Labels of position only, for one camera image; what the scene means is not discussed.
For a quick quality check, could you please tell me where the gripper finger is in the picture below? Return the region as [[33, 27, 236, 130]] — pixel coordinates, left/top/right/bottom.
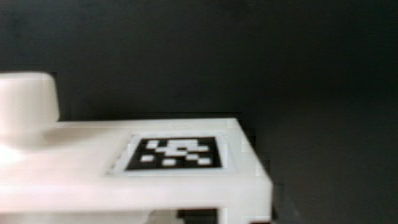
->
[[177, 209, 218, 224]]

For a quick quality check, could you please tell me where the white drawer box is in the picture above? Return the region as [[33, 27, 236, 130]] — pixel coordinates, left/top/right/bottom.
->
[[0, 72, 273, 224]]

